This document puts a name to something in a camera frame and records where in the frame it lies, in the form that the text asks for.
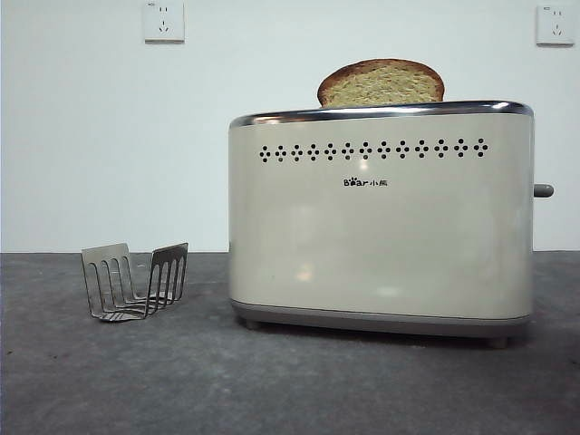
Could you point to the grey toaster lever knob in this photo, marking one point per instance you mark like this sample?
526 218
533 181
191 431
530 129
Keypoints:
544 190

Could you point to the cream two-slot toaster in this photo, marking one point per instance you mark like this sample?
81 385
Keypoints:
385 249

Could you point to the stainless steel toast rack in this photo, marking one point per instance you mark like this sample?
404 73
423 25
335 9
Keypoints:
167 252

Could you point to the brown-crusted bread slice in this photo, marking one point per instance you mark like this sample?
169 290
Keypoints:
380 86

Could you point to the white wall socket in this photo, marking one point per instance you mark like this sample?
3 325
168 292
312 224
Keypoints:
555 25
164 22

